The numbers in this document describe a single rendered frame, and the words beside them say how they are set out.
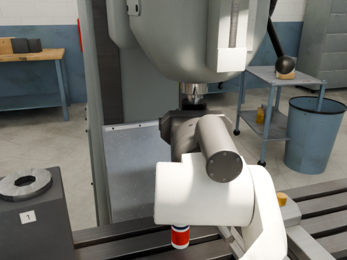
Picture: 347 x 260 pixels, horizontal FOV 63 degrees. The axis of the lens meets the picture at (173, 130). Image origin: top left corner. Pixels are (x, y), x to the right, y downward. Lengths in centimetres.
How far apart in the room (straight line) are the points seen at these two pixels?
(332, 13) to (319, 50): 60
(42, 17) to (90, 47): 387
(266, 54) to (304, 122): 315
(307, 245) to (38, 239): 50
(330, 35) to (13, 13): 489
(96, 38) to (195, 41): 47
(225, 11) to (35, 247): 49
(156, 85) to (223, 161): 64
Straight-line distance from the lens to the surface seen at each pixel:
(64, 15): 466
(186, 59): 39
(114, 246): 69
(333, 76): 584
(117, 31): 56
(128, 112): 88
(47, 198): 54
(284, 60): 48
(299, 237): 65
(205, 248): 68
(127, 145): 88
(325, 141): 278
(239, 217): 30
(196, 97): 49
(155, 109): 89
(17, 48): 424
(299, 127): 272
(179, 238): 65
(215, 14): 37
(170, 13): 38
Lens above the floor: 141
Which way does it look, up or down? 23 degrees down
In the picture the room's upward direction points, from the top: straight up
